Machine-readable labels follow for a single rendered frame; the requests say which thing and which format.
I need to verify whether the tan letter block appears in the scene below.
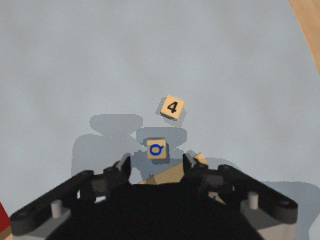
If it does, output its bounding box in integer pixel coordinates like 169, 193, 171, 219
160, 95, 185, 119
209, 192, 224, 203
147, 137, 166, 159

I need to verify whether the tan flat mat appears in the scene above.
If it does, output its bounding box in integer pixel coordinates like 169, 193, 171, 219
137, 152, 207, 185

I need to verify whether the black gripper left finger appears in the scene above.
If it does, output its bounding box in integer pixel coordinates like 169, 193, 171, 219
9, 156, 138, 240

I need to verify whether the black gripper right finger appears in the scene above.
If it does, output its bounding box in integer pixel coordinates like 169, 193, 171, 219
170, 154, 298, 240

